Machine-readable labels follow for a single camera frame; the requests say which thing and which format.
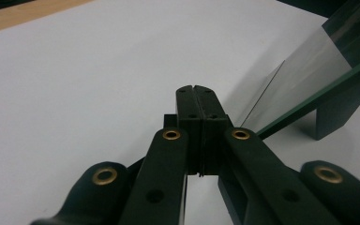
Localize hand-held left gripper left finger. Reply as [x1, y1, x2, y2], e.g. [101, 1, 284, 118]
[163, 84, 203, 176]

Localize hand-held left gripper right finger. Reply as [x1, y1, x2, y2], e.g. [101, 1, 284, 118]
[193, 84, 234, 176]

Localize white paper sheet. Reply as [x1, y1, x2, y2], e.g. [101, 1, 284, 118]
[0, 0, 360, 225]

